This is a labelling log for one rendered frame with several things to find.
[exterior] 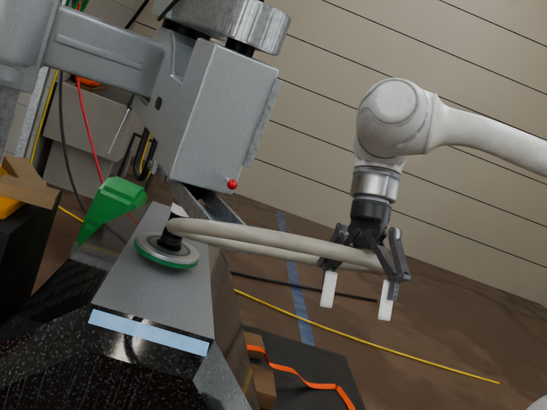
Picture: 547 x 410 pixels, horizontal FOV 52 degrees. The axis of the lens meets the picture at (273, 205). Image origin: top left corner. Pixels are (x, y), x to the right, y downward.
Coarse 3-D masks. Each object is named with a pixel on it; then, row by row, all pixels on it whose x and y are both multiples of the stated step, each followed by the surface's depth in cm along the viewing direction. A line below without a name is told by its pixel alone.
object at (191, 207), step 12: (168, 180) 180; (180, 192) 168; (204, 192) 181; (180, 204) 165; (192, 204) 156; (216, 204) 170; (192, 216) 154; (204, 216) 146; (216, 216) 165; (228, 216) 160
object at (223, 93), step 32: (192, 64) 170; (224, 64) 160; (256, 64) 163; (192, 96) 163; (224, 96) 163; (256, 96) 167; (192, 128) 163; (224, 128) 166; (160, 160) 176; (192, 160) 166; (224, 160) 170; (224, 192) 174
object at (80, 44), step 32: (0, 0) 176; (32, 0) 180; (0, 32) 179; (32, 32) 185; (64, 32) 196; (96, 32) 201; (128, 32) 207; (32, 64) 190; (64, 64) 200; (96, 64) 205; (128, 64) 210; (160, 64) 218
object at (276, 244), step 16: (176, 224) 109; (192, 224) 104; (208, 224) 102; (224, 224) 100; (208, 240) 135; (224, 240) 139; (240, 240) 99; (256, 240) 98; (272, 240) 97; (288, 240) 97; (304, 240) 98; (320, 240) 99; (272, 256) 144; (288, 256) 143; (304, 256) 142; (320, 256) 100; (336, 256) 100; (352, 256) 101; (368, 256) 104; (368, 272) 127
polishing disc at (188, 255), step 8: (144, 232) 188; (152, 232) 191; (136, 240) 181; (144, 240) 181; (152, 240) 183; (144, 248) 176; (152, 248) 177; (160, 248) 179; (184, 248) 187; (192, 248) 190; (160, 256) 174; (168, 256) 175; (176, 256) 178; (184, 256) 180; (192, 256) 183
